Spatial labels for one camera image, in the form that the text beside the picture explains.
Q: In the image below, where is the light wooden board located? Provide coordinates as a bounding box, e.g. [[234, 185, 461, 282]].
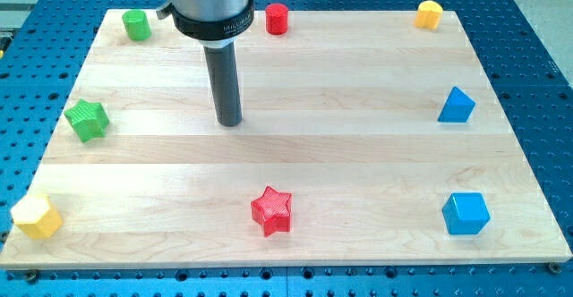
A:
[[1, 9, 571, 269]]

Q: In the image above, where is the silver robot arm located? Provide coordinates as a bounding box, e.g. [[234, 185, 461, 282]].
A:
[[156, 0, 254, 48]]

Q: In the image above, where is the yellow hexagon block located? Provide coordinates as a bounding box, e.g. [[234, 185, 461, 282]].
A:
[[10, 194, 64, 240]]

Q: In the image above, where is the yellow heart block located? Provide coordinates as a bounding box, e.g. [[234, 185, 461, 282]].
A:
[[414, 0, 443, 30]]

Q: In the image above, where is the red star block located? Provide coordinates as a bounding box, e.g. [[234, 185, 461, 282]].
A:
[[251, 186, 292, 237]]

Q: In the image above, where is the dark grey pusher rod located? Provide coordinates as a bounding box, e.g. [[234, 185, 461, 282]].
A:
[[204, 43, 242, 127]]

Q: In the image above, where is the green star block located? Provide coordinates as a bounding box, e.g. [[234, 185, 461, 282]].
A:
[[64, 99, 109, 143]]

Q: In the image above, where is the blue cube block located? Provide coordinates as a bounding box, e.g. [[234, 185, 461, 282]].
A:
[[441, 192, 491, 235]]

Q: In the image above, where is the blue perforated table plate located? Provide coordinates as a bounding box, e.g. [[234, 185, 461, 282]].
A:
[[1, 0, 572, 296]]

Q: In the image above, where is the red cylinder block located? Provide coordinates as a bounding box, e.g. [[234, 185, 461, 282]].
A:
[[265, 3, 288, 35]]

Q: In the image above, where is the green cylinder block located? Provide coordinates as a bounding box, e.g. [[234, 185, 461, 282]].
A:
[[122, 9, 151, 41]]

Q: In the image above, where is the blue triangle block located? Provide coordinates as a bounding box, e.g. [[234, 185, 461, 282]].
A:
[[437, 87, 475, 123]]

